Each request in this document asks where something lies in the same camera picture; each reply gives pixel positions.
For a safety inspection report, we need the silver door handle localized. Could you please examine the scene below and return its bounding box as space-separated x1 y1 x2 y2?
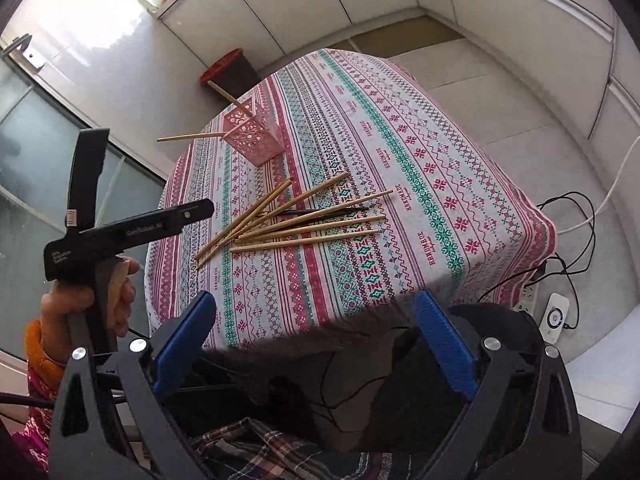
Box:
1 34 43 72

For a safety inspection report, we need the white cable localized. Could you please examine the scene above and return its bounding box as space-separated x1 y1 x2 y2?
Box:
555 135 640 236

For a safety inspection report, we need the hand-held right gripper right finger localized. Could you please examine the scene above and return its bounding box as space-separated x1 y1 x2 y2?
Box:
414 289 583 480

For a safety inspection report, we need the white power strip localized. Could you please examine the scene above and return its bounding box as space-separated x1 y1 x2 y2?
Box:
515 280 543 318

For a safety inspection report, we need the frosted glass door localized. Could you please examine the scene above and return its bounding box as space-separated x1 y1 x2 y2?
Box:
0 55 168 361

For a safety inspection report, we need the thin black cable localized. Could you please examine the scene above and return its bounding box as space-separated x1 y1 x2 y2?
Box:
318 326 402 433

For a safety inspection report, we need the black cable loop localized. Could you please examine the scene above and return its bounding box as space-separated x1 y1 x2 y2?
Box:
480 191 597 333

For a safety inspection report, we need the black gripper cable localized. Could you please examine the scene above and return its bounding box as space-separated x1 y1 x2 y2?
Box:
0 392 56 408

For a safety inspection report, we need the pink perforated utensil holder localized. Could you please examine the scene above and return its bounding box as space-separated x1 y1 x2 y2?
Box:
220 97 287 168

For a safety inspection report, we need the white drawer cabinet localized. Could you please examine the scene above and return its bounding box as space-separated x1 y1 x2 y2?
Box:
400 0 640 161

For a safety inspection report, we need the patterned tablecloth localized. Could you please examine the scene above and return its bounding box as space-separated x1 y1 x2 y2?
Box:
145 49 557 351

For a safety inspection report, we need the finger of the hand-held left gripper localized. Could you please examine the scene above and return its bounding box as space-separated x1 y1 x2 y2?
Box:
66 128 110 234
106 198 216 249

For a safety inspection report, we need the pile of wooden chopsticks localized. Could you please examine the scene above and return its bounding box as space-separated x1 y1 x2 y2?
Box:
194 172 394 270

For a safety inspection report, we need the dark trash bin red bag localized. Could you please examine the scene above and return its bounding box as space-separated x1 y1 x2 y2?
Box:
199 48 262 98

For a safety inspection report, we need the person's left hand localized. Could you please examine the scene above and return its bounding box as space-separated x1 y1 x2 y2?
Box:
40 257 142 364

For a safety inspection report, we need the plaid cloth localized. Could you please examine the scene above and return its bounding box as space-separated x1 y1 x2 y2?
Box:
190 416 401 480

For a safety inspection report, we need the light bamboo chopstick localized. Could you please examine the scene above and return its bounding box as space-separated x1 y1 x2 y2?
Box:
207 80 255 117
157 131 230 143

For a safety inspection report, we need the brown floor mat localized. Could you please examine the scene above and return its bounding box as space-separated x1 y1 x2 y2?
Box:
350 15 466 56

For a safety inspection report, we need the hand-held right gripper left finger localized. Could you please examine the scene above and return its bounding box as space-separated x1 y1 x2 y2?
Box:
47 290 216 480

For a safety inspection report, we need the black chopstick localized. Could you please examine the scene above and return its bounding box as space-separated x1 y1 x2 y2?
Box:
276 204 371 217
256 207 326 219

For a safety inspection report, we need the white round-button device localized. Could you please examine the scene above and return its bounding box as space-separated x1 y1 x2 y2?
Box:
541 292 572 345

